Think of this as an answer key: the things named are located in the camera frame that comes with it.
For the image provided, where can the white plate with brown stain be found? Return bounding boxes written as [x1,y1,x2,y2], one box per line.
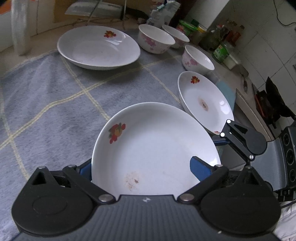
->
[178,71,234,135]

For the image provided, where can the floral bowl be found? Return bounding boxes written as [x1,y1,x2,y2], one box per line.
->
[182,45,215,75]
[137,24,176,54]
[162,25,190,49]

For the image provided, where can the blue grey checked towel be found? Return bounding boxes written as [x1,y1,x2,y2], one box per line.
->
[0,22,236,241]

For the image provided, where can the green label glass jar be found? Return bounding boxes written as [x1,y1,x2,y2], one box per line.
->
[212,41,234,63]

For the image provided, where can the dark oil glass bottle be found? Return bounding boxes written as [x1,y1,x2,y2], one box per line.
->
[200,25,228,52]

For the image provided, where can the yellow lidded spice jar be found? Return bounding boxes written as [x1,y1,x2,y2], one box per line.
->
[192,25,207,45]

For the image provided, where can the green lidded sauce tub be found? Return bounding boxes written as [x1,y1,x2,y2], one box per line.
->
[176,20,198,38]

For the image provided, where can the white food bag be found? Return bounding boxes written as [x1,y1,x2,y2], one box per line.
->
[146,1,181,28]

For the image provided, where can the wooden cutting board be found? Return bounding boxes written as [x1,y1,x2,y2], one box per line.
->
[54,1,164,23]

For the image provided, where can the tall plastic wrap roll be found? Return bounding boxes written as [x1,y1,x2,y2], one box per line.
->
[11,0,30,56]

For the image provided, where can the wire knife stand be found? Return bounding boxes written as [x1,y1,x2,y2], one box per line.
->
[65,1,127,30]

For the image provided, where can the cleaver knife black handle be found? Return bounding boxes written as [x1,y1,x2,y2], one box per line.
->
[65,1,151,19]

